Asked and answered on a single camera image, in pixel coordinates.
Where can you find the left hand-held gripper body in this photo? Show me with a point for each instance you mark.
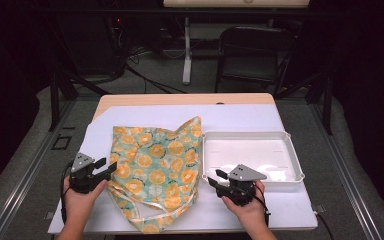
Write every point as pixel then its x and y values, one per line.
pixel 81 180

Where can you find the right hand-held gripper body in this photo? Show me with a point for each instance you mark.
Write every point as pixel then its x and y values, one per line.
pixel 238 190

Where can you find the white plastic tray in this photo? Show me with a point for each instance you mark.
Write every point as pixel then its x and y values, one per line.
pixel 256 153

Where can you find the orange slice print cloth bag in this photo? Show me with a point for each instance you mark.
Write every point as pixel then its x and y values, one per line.
pixel 156 166

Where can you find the person's left hand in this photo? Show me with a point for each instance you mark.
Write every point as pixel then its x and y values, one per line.
pixel 80 205

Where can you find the person's right hand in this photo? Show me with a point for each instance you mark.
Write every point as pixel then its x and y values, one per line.
pixel 250 213

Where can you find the white table mat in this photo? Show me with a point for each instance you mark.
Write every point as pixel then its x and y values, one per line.
pixel 180 115

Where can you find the black metal stand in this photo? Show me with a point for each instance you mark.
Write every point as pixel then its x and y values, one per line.
pixel 55 100
pixel 327 106

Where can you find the white desk leg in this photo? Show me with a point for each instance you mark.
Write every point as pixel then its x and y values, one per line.
pixel 187 56

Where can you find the black folding chair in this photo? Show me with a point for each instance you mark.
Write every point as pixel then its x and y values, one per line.
pixel 256 53

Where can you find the white desk top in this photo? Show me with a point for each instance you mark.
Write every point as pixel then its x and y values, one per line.
pixel 236 3

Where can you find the aluminium floor rail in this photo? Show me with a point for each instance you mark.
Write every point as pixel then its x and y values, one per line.
pixel 346 180
pixel 23 186

